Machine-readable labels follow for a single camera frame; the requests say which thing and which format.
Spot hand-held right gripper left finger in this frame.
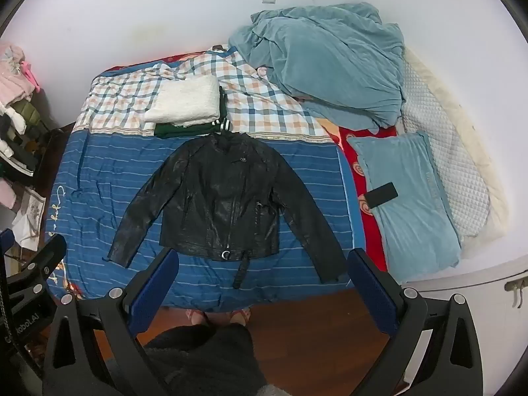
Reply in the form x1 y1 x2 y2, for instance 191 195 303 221
42 248 180 396

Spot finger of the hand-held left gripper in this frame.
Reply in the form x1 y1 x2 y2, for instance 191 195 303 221
6 234 67 295
0 228 13 265

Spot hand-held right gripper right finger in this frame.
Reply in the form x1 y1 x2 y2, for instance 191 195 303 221
346 248 483 396

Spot black leather jacket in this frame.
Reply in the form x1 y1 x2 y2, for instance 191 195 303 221
108 132 347 289

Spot row of hanging clothes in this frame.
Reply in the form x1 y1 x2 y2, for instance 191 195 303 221
0 99 67 211

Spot white floral cloth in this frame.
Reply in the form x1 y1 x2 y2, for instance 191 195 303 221
12 187 47 251

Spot teal pillow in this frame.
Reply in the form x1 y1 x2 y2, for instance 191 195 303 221
346 131 462 273

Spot person's pink slippers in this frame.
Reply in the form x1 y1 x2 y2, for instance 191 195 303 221
185 307 252 326

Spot black phone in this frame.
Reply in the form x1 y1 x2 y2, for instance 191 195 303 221
365 181 399 211

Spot person's black fuzzy clothing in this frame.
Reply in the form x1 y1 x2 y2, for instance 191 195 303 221
142 324 267 396

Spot white cabinet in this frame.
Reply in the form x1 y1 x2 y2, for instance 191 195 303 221
406 251 528 339

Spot blue striped plaid quilt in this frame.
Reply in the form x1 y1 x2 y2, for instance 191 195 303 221
45 45 368 312

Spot white quilted pad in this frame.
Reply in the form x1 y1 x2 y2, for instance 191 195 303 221
398 45 491 240

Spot green folded striped-cuff garment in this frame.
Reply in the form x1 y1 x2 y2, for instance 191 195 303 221
154 86 234 139

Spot pink hanging garment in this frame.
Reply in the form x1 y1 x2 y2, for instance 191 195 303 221
0 43 42 106

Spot white quilted cushion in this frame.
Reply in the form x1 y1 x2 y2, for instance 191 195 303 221
406 45 512 244

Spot white folded fleece garment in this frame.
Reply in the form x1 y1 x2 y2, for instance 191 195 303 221
144 75 221 124

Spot teal velvet blanket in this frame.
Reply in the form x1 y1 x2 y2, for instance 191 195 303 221
228 3 407 129

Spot metal cabinet handle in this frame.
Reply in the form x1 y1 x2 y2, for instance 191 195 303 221
505 277 528 308

